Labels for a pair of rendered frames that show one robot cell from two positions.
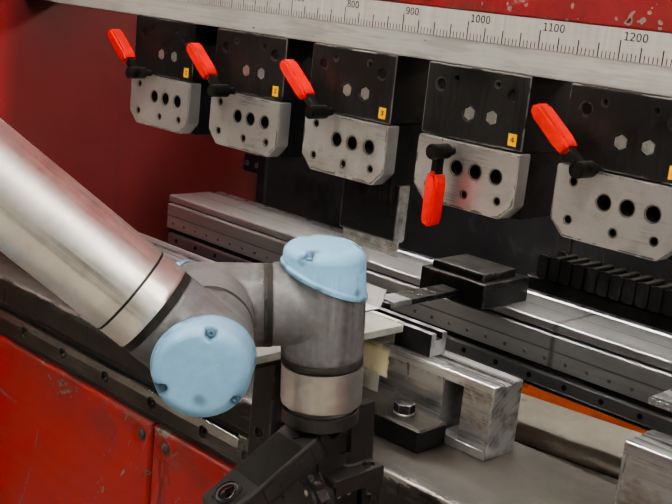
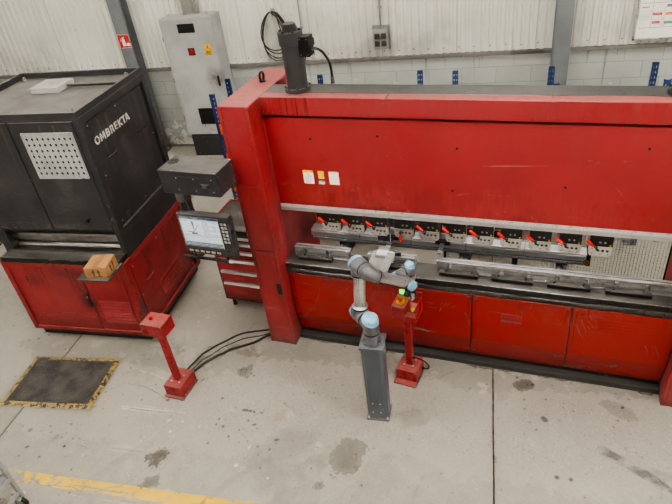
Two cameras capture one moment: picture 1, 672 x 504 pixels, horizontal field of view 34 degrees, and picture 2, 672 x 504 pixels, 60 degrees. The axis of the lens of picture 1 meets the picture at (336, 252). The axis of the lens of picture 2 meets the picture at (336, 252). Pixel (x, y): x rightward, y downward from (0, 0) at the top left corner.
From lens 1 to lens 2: 3.52 m
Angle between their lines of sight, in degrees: 28
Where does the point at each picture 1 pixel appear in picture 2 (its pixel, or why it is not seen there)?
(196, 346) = (412, 285)
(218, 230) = (328, 234)
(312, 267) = (410, 267)
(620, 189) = (429, 233)
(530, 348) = (407, 242)
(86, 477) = (336, 292)
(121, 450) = (345, 286)
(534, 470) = (422, 266)
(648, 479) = (440, 264)
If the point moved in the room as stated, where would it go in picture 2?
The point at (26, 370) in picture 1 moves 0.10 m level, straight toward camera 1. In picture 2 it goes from (313, 278) to (321, 283)
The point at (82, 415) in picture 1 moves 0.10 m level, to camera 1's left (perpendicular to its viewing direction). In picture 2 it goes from (333, 282) to (322, 286)
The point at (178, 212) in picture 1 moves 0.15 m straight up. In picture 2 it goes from (315, 232) to (312, 217)
